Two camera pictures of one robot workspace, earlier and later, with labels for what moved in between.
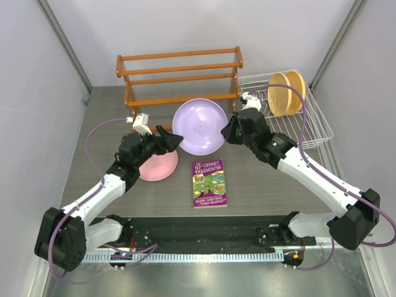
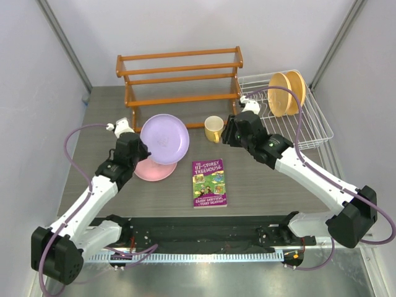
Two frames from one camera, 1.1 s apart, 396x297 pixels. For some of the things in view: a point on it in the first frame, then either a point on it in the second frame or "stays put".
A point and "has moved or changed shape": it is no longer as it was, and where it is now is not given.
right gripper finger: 234,121 stays put
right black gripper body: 240,138 stays put
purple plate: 199,122 has moved or changed shape
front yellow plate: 279,98 stays put
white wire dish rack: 307,127 stays put
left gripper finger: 173,141 -> 145,156
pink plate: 159,167 stays put
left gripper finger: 164,138 -> 145,149
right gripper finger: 228,132 stays put
